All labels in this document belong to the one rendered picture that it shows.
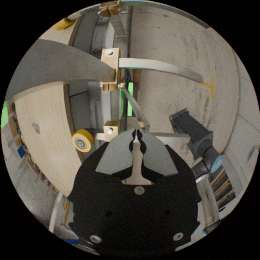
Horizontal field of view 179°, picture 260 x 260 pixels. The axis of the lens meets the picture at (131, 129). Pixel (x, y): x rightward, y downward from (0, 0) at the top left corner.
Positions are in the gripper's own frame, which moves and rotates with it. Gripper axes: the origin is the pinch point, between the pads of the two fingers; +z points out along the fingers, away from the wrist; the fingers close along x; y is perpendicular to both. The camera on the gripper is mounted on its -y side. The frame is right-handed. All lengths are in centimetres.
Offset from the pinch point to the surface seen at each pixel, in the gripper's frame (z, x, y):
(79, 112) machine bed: 28.5, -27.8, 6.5
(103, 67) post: 4.4, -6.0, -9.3
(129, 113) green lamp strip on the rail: 31.4, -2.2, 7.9
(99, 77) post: 3.0, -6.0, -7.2
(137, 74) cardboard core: 94, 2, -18
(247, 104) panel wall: 67, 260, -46
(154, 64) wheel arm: 15.4, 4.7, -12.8
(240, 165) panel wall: 14, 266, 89
